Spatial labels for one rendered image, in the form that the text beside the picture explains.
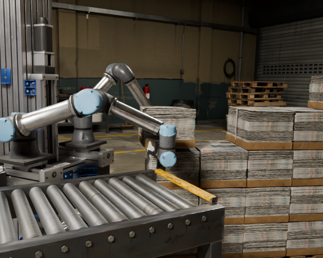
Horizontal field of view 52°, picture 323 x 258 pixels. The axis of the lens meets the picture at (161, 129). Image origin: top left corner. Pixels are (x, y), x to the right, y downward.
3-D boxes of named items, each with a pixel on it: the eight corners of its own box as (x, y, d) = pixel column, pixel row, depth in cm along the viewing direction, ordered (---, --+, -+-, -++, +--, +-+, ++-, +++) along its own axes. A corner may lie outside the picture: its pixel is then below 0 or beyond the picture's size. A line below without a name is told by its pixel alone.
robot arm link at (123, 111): (87, 104, 174) (172, 144, 173) (80, 106, 163) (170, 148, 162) (95, 84, 172) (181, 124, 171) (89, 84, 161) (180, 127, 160)
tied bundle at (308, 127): (265, 139, 237) (267, 107, 234) (303, 139, 241) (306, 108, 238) (292, 150, 200) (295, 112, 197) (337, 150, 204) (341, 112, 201)
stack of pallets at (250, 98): (257, 127, 950) (260, 81, 932) (285, 132, 871) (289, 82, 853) (222, 130, 878) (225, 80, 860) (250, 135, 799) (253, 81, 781)
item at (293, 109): (266, 107, 236) (266, 106, 236) (303, 108, 240) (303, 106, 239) (293, 112, 199) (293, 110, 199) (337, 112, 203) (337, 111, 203)
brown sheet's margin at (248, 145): (225, 138, 233) (225, 132, 232) (264, 138, 237) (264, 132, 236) (246, 149, 196) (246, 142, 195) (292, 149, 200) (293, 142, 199)
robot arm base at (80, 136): (66, 142, 216) (66, 127, 215) (81, 138, 230) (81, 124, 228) (85, 144, 210) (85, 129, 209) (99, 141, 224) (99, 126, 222)
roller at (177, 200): (143, 183, 156) (143, 172, 155) (202, 219, 115) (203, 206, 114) (133, 184, 153) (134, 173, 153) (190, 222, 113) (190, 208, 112)
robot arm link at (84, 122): (76, 128, 210) (76, 107, 209) (71, 126, 222) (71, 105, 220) (95, 127, 216) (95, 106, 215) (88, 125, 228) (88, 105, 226)
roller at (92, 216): (76, 188, 140) (70, 179, 139) (116, 233, 100) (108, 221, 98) (65, 195, 139) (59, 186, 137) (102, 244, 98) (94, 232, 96)
